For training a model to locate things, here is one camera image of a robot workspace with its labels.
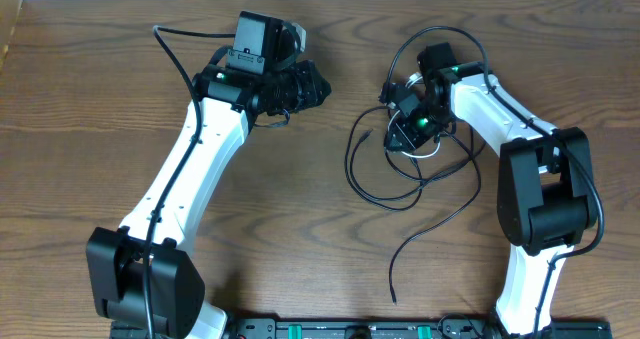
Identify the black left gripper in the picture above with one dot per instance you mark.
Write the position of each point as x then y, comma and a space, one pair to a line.
316, 90

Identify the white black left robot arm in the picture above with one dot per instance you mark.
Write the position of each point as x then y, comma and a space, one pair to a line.
142, 275

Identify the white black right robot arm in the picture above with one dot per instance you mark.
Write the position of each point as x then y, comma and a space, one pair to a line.
546, 196

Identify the black mounting rail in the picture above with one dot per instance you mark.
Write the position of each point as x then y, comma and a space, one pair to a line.
451, 326

